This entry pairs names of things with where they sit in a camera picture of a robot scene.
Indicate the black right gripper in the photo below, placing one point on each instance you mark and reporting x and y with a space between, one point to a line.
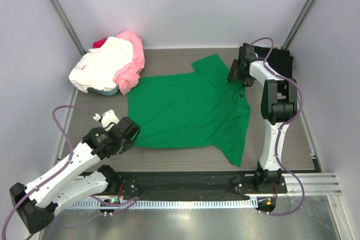
247 81

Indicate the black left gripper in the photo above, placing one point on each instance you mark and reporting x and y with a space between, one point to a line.
127 145

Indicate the green t-shirt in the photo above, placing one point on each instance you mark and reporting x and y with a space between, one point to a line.
192 110

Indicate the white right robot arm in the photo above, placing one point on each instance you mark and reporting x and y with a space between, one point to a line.
279 105

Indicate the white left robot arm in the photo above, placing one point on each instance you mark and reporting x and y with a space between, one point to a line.
38 202

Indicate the light blue t-shirt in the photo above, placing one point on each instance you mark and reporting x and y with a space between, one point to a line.
110 92

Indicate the folded black t-shirt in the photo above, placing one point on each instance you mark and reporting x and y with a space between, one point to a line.
279 60

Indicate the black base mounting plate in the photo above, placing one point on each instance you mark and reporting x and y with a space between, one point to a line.
191 183

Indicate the pink t-shirt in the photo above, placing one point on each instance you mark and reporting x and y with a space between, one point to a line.
128 76

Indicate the white t-shirt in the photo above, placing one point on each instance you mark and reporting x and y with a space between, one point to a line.
96 69

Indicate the red t-shirt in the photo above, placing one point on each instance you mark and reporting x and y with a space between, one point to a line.
99 43

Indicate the slotted cable duct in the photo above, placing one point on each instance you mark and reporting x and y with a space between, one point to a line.
90 203

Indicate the aluminium frame post right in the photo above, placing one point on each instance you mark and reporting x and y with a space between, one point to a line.
304 12

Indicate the aluminium frame post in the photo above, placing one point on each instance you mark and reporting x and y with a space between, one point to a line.
304 12
67 25

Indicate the aluminium rail right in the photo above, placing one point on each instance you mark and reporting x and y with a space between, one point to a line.
314 184

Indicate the aluminium frame post left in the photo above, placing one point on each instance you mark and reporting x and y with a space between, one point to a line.
67 25

